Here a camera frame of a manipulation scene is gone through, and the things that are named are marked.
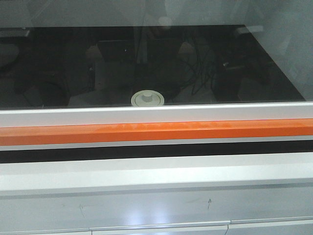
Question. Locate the glass jar with white lid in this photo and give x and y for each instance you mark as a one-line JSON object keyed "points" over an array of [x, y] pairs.
{"points": [[147, 98]]}

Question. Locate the glass sash with orange handle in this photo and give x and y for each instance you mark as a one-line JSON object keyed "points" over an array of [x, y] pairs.
{"points": [[229, 71]]}

